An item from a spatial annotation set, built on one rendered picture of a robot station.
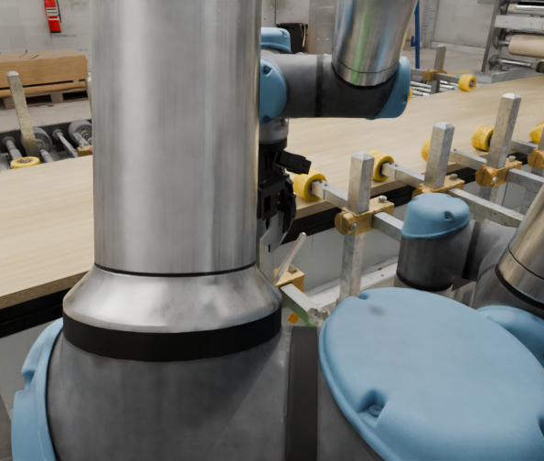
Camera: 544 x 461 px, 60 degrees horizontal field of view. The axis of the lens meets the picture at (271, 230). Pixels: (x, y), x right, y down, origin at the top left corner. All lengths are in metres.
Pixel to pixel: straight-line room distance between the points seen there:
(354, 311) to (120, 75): 0.16
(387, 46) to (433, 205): 0.21
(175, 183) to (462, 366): 0.16
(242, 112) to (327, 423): 0.15
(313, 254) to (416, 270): 0.73
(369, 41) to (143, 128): 0.32
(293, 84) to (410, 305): 0.36
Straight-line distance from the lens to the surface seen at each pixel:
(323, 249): 1.34
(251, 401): 0.23
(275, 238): 0.79
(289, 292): 0.96
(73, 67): 6.77
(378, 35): 0.49
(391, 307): 0.26
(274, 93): 0.56
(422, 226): 0.59
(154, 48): 0.22
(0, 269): 1.11
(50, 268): 1.06
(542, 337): 0.48
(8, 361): 1.12
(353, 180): 1.02
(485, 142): 1.74
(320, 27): 4.91
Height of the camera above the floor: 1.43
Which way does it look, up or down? 28 degrees down
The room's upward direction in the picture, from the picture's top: straight up
